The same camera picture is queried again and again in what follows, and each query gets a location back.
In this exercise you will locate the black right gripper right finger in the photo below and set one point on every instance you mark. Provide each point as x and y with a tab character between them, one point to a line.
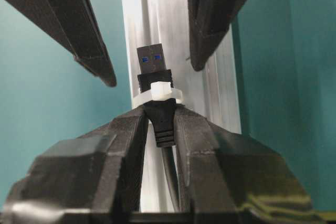
230	178

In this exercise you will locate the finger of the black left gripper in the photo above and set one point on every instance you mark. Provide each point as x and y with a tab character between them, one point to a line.
73	25
209	22

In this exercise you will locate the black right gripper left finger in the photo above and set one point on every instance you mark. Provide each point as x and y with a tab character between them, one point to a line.
94	178

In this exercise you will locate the aluminium extrusion rail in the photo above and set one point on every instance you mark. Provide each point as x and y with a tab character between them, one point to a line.
212	93

